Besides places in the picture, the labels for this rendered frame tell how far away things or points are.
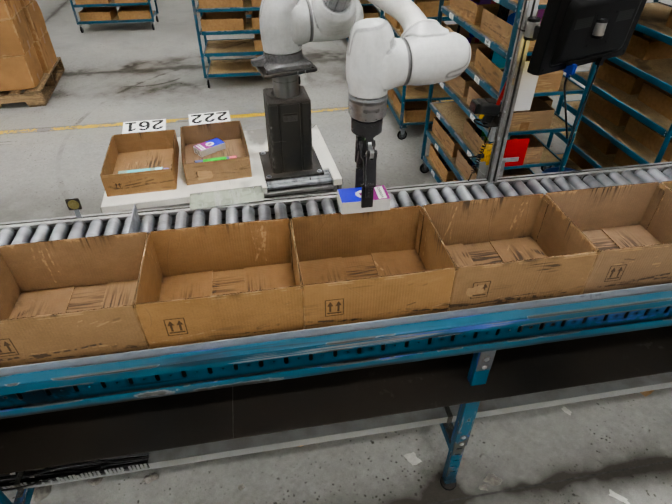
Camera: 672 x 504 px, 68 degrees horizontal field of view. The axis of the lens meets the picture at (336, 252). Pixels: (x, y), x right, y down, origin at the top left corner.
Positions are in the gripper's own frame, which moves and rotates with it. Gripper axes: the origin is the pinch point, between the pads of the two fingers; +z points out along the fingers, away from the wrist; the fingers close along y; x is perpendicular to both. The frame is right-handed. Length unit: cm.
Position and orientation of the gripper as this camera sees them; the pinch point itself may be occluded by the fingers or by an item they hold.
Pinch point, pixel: (363, 189)
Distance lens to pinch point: 132.0
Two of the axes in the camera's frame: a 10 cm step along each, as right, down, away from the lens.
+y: 1.7, 6.2, -7.7
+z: 0.0, 7.8, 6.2
